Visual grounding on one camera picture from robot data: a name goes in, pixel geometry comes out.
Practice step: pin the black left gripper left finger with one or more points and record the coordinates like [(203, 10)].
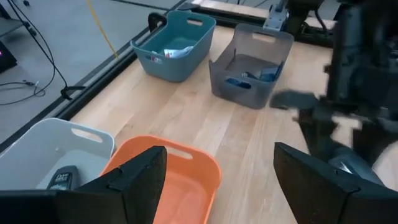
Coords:
[(124, 193)]

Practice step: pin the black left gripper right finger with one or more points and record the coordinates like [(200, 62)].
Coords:
[(320, 196)]

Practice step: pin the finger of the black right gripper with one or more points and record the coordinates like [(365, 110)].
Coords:
[(370, 140), (320, 137)]

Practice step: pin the grey deodorant bottle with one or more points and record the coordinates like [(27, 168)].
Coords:
[(354, 163), (63, 179)]

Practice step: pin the white toothpaste tube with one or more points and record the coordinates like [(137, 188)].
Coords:
[(178, 52), (157, 59)]

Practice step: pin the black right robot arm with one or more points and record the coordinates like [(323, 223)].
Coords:
[(357, 46)]

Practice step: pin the orange plastic bin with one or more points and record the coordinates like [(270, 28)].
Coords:
[(186, 186)]

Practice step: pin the grey translucent plastic bin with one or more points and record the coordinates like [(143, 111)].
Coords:
[(242, 96)]

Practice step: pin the white plastic bin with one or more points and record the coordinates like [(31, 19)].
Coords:
[(46, 146)]

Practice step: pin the teal plastic bin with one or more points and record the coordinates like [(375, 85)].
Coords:
[(174, 70)]

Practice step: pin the black box on floor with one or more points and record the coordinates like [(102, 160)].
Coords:
[(6, 59)]

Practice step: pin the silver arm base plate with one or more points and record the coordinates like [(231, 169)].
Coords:
[(275, 20)]

